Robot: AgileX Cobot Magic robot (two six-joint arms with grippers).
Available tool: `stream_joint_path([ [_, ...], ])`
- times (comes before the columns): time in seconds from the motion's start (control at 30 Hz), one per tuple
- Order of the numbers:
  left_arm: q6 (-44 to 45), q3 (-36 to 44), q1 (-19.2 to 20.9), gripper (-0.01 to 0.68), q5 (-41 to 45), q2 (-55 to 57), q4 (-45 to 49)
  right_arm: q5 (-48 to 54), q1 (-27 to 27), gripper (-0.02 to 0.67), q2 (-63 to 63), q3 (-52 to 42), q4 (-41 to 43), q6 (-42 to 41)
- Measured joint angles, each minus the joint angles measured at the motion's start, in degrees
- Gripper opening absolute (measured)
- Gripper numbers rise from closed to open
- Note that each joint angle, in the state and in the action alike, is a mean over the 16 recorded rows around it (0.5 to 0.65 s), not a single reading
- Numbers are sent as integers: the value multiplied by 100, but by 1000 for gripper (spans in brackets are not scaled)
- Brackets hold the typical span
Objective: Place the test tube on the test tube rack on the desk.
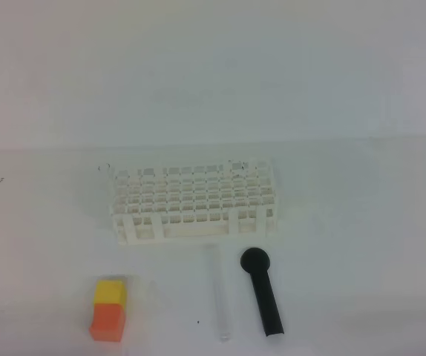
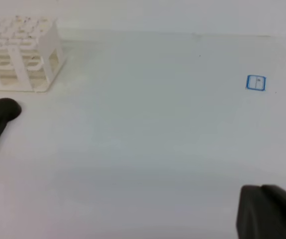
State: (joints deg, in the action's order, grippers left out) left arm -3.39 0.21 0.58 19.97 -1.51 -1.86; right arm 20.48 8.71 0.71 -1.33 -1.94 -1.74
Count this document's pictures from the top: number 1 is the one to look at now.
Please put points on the clear glass test tube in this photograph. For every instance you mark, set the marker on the clear glass test tube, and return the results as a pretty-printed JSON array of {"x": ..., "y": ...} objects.
[{"x": 221, "y": 311}]

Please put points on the white test tube rack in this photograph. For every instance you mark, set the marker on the white test tube rack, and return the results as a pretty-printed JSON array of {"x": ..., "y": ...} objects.
[{"x": 192, "y": 202}]

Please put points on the clear test tube in rack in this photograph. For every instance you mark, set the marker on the clear test tube in rack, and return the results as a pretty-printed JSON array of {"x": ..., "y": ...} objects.
[{"x": 107, "y": 174}]

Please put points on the black scoop tool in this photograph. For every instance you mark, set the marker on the black scoop tool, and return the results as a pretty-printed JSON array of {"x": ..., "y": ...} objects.
[{"x": 255, "y": 261}]

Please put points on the yellow block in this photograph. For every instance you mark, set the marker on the yellow block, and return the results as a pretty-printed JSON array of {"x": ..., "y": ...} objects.
[{"x": 110, "y": 292}]

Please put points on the orange block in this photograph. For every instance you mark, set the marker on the orange block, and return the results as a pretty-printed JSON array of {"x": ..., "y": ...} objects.
[{"x": 108, "y": 322}]

